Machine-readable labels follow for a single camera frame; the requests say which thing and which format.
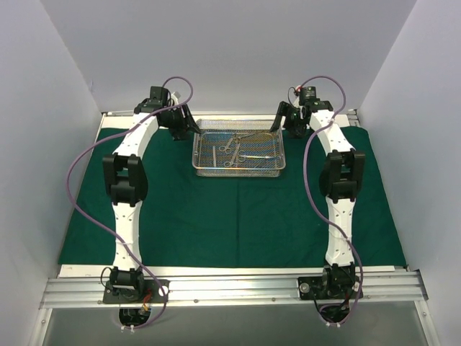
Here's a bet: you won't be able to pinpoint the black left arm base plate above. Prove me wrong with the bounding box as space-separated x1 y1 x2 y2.
102 279 169 304

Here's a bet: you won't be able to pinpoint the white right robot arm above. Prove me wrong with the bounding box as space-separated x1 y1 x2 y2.
270 86 365 298

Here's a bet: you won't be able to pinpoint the steel forceps long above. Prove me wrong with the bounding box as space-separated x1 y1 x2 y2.
223 133 252 168

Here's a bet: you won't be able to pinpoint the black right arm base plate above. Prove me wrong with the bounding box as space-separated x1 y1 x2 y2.
297 275 359 301

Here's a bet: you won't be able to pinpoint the aluminium front rail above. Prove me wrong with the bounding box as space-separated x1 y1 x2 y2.
40 271 428 309

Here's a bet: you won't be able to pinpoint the steel surgical scissors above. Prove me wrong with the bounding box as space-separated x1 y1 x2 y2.
218 137 234 154

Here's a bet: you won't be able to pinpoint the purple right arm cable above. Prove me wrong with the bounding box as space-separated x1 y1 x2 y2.
303 75 364 324

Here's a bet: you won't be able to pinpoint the green surgical cloth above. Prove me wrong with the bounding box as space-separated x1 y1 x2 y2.
58 127 406 268

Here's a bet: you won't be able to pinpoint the steel scalpel handle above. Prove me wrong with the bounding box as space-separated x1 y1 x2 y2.
212 146 217 168

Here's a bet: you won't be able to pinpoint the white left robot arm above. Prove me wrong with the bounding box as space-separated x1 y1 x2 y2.
102 86 201 302

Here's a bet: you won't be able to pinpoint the metal mesh instrument tray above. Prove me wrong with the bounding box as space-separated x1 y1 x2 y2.
192 118 286 177

